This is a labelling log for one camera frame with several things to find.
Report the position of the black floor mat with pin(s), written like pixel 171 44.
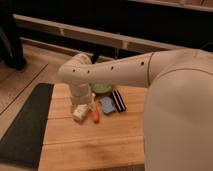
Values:
pixel 22 142

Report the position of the green bowl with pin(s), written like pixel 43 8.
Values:
pixel 101 88

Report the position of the white lotion bottle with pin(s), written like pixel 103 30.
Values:
pixel 80 112

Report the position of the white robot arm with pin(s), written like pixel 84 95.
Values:
pixel 178 110

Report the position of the orange carrot toy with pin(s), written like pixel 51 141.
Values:
pixel 95 113

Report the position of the blue white sponge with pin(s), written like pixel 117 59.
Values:
pixel 107 105

